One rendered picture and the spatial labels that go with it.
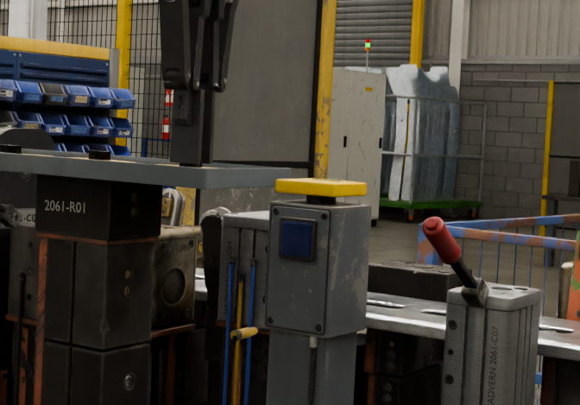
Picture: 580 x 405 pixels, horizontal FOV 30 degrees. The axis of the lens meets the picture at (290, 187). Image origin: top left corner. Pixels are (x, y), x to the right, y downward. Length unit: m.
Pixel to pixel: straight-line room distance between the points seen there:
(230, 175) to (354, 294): 0.15
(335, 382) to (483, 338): 0.16
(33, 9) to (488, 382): 5.49
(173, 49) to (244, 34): 3.61
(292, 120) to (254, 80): 0.33
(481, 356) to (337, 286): 0.18
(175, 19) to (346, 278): 0.28
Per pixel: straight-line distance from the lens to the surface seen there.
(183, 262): 1.29
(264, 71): 4.71
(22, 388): 1.36
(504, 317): 1.02
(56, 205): 1.10
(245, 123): 4.63
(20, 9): 6.40
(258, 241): 1.14
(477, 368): 1.04
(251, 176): 0.99
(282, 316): 0.94
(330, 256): 0.91
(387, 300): 1.34
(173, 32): 1.00
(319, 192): 0.92
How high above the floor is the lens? 1.20
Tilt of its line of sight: 3 degrees down
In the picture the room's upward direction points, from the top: 3 degrees clockwise
